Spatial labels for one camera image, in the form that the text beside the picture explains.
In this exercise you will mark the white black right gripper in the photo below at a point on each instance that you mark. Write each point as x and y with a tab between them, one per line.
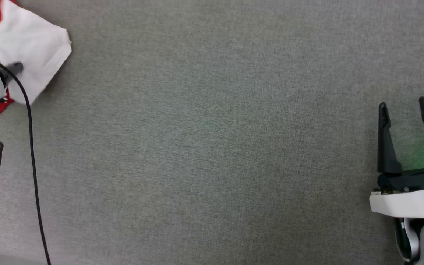
410	204

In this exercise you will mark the red white Bulls 23 jersey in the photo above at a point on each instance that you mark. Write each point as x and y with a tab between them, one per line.
31	40

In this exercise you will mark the grey fabric sofa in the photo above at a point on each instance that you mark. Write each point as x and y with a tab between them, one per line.
212	140

